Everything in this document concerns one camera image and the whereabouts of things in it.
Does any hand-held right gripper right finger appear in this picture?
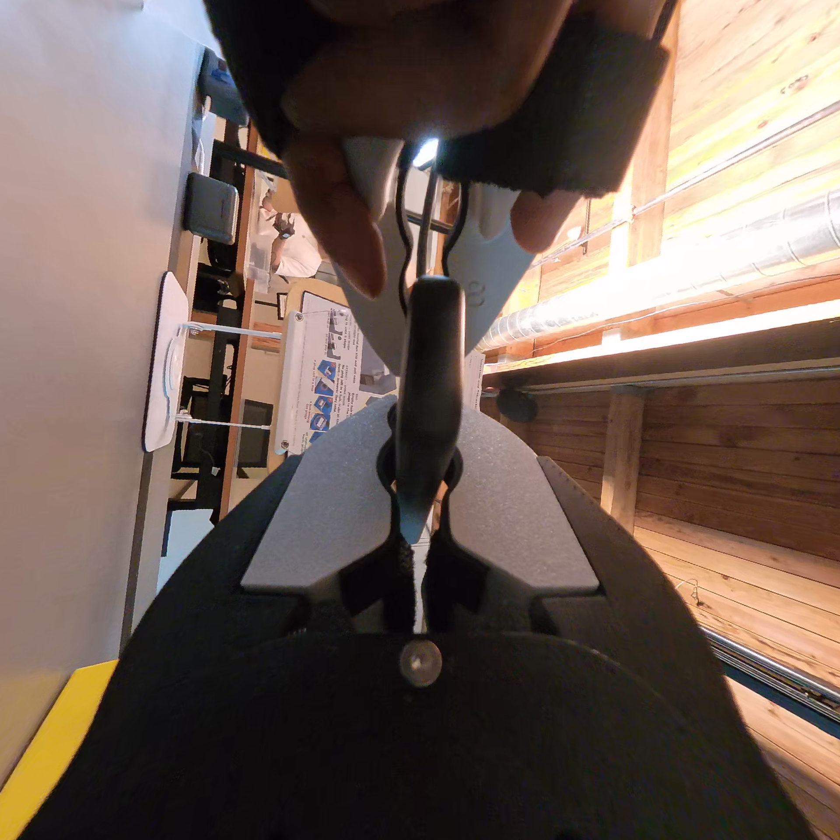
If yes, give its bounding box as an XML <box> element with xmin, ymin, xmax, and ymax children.
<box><xmin>438</xmin><ymin>403</ymin><xmax>601</xmax><ymax>590</ymax></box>

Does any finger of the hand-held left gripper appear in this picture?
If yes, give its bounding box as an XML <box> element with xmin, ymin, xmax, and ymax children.
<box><xmin>335</xmin><ymin>134</ymin><xmax>413</xmax><ymax>376</ymax></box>
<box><xmin>444</xmin><ymin>182</ymin><xmax>537</xmax><ymax>355</ymax></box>

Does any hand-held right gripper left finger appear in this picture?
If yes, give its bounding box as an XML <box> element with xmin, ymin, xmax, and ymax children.
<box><xmin>240</xmin><ymin>394</ymin><xmax>401</xmax><ymax>589</ymax></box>

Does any thin black usb cable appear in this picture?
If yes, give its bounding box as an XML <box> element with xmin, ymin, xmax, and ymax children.
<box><xmin>416</xmin><ymin>172</ymin><xmax>442</xmax><ymax>280</ymax></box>

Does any slim rounded dark usb hub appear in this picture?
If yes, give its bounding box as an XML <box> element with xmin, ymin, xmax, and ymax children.
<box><xmin>392</xmin><ymin>276</ymin><xmax>468</xmax><ymax>547</ymax></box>

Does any yellow bin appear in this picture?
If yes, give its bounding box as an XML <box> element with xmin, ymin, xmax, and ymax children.
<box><xmin>0</xmin><ymin>659</ymin><xmax>120</xmax><ymax>840</ymax></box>

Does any person's left hand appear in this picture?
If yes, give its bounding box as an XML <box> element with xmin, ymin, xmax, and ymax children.
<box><xmin>281</xmin><ymin>10</ymin><xmax>581</xmax><ymax>301</ymax></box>

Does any black monitor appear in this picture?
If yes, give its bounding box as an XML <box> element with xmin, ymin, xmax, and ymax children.
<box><xmin>235</xmin><ymin>398</ymin><xmax>275</xmax><ymax>475</ymax></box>

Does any black disc on pole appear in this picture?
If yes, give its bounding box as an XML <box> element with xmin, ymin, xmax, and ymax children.
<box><xmin>495</xmin><ymin>387</ymin><xmax>540</xmax><ymax>425</ymax></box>

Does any grey clamp base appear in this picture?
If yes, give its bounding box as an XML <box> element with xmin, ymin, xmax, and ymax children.
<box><xmin>184</xmin><ymin>172</ymin><xmax>238</xmax><ymax>245</ymax></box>
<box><xmin>199</xmin><ymin>49</ymin><xmax>249</xmax><ymax>127</ymax></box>

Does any white sheet stand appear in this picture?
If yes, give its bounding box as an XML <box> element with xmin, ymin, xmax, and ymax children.
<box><xmin>142</xmin><ymin>271</ymin><xmax>293</xmax><ymax>454</ymax></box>

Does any round silver ventilation duct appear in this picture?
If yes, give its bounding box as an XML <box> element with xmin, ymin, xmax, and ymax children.
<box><xmin>472</xmin><ymin>189</ymin><xmax>840</xmax><ymax>355</ymax></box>

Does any black ceiling light rail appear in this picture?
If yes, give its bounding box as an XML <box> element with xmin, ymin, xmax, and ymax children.
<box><xmin>699</xmin><ymin>626</ymin><xmax>840</xmax><ymax>726</ymax></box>

